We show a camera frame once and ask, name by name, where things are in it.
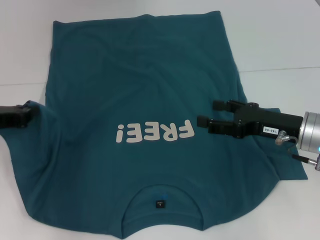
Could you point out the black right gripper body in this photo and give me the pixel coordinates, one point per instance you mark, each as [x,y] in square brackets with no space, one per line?
[255,122]

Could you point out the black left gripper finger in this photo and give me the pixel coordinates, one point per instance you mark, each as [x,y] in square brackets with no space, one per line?
[15,111]
[12,122]

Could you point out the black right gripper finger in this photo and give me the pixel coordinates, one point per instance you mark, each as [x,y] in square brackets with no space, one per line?
[231,107]
[220,128]

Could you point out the teal blue FREE t-shirt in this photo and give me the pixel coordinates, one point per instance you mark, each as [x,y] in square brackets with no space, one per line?
[150,75]

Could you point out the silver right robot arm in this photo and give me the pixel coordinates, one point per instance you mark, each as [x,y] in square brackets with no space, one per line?
[311,132]

